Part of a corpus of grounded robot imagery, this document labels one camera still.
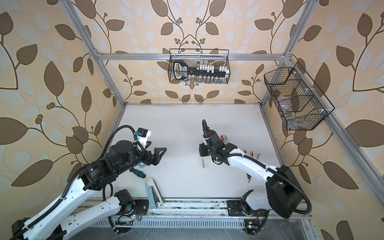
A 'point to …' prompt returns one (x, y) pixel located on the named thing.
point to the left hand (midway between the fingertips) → (159, 146)
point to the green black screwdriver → (137, 172)
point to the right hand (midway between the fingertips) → (201, 148)
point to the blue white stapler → (155, 197)
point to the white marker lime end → (203, 162)
